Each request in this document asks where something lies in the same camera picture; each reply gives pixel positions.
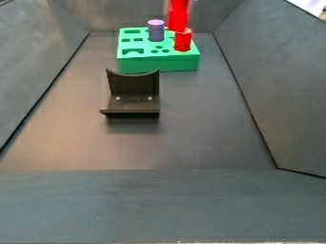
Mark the red hexagonal peg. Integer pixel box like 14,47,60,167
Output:
175,28,193,51

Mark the purple cylinder peg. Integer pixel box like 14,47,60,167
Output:
149,19,165,42

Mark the black curved stand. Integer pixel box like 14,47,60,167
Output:
99,69,161,116

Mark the green shape-sorter board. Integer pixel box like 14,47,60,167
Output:
118,27,201,73

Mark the red double-square block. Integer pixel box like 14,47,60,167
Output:
167,0,190,32

